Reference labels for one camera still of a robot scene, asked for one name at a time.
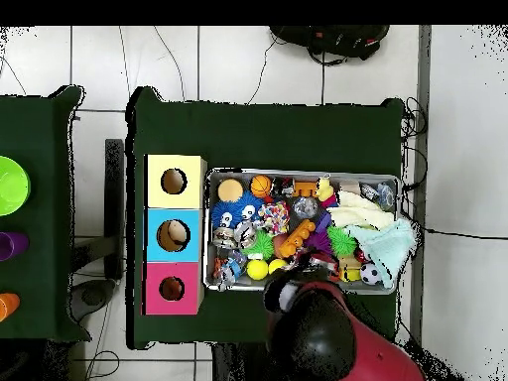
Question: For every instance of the orange toy basketball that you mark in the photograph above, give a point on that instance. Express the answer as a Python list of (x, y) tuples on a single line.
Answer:
[(260, 186)]

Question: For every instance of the dark green table cloth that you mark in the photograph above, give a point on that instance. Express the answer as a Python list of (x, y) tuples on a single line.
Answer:
[(39, 258), (258, 139)]

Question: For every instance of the blue fuzzy monster toy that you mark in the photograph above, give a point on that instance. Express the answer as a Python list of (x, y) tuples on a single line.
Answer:
[(234, 208)]

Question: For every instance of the yellow ball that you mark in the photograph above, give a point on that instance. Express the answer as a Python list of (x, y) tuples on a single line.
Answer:
[(257, 269)]

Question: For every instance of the small soccer ball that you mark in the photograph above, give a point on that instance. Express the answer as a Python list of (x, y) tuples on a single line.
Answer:
[(370, 274)]

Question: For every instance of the green spiky ball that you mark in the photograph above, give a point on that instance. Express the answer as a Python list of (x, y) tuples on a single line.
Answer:
[(260, 246)]

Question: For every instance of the orange plastic building block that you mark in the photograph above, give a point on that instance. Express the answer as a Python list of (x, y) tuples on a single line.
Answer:
[(295, 238)]

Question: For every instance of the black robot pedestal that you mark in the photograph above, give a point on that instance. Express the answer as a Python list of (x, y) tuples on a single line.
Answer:
[(238, 365)]

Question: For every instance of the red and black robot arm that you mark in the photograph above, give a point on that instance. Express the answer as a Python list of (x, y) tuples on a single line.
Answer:
[(337, 345)]

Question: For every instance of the shallow clear mesh bin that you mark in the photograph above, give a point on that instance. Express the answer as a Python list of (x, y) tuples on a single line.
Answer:
[(381, 289)]

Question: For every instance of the cream waffle cloth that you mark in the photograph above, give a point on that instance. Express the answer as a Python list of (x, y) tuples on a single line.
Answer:
[(361, 214)]

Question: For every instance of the purple cup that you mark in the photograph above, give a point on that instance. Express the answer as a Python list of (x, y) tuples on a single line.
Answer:
[(14, 246)]

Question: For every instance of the wooden box with three holes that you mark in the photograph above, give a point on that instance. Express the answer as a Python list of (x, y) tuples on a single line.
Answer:
[(154, 198)]

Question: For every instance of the tan round foam disc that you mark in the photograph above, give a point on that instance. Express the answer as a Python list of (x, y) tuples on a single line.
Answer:
[(230, 190)]

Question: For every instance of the orange cup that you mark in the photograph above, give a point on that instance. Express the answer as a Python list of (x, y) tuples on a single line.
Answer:
[(8, 305)]

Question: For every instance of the purple spiky ball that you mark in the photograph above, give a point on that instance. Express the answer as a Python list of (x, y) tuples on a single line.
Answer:
[(319, 242)]

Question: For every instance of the lime green bowl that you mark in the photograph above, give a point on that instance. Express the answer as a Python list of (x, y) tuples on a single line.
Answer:
[(12, 186)]

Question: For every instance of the mint green waffle cloth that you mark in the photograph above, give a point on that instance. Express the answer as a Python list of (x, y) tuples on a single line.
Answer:
[(389, 246)]

